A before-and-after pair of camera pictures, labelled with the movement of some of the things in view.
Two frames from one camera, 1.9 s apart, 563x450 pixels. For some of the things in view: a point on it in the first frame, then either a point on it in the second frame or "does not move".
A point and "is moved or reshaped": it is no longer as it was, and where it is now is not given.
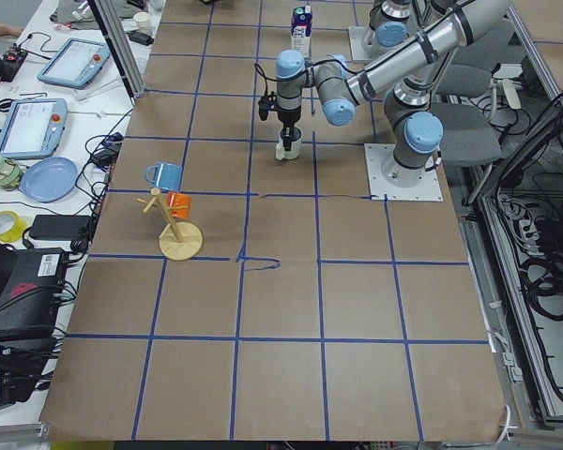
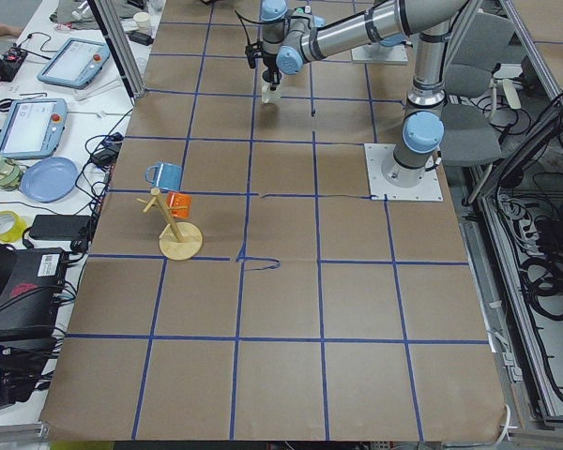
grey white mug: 294,152 is moved or reshaped
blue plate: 50,180 does not move
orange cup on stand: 179,200 does not move
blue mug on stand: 164,175 does not move
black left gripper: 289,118 to 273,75
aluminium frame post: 119,47 does not move
